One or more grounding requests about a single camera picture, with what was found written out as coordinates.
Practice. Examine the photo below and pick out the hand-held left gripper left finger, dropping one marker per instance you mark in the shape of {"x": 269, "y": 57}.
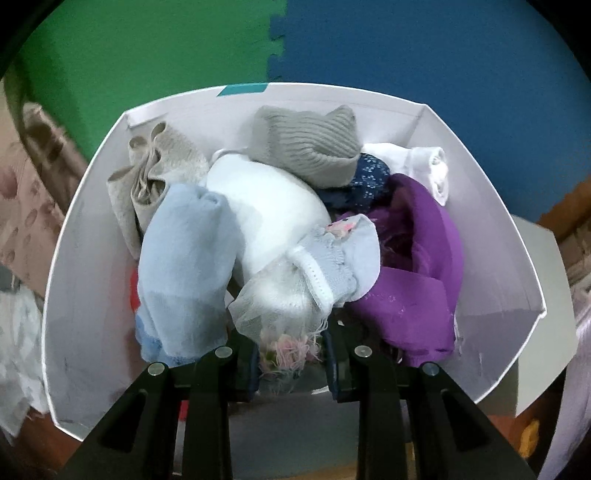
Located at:
{"x": 244, "y": 374}

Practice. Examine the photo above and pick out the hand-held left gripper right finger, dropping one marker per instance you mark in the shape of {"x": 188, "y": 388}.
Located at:
{"x": 334, "y": 374}

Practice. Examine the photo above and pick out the grey lace frilly socks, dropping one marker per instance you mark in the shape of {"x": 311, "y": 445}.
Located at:
{"x": 341, "y": 258}

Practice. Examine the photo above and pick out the purple bra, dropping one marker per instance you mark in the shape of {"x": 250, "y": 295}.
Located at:
{"x": 415, "y": 277}

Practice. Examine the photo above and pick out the white bra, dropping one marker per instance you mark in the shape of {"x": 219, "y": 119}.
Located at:
{"x": 268, "y": 217}

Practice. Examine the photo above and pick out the white cardboard box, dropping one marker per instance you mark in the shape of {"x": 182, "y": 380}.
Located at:
{"x": 485, "y": 258}

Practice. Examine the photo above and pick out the navy floral underwear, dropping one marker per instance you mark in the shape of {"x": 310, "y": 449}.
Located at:
{"x": 369, "y": 180}

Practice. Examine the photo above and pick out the light blue rolled garment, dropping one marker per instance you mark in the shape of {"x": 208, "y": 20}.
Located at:
{"x": 184, "y": 258}

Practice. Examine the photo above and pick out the red rolled garment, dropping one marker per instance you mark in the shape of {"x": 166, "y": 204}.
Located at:
{"x": 135, "y": 300}

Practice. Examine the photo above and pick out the small yellow object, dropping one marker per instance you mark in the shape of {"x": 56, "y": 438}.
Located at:
{"x": 530, "y": 438}

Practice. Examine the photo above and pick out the white rolled cloth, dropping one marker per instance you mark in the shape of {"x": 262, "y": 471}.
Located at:
{"x": 434, "y": 170}

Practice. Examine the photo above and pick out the pale ribbed folded garment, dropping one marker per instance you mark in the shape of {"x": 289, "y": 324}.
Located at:
{"x": 171, "y": 157}

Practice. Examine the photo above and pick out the grey ribbed rolled garment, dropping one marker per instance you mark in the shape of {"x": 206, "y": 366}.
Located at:
{"x": 304, "y": 143}

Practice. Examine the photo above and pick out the lilac cloth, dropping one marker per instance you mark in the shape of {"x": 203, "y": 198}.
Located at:
{"x": 577, "y": 392}

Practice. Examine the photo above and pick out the pink patterned bedding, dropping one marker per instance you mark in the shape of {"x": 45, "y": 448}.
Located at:
{"x": 27, "y": 217}

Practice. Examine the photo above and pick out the blue foam mat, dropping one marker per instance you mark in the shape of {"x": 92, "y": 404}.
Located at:
{"x": 438, "y": 50}

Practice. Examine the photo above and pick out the green foam mat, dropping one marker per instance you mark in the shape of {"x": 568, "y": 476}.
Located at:
{"x": 138, "y": 46}

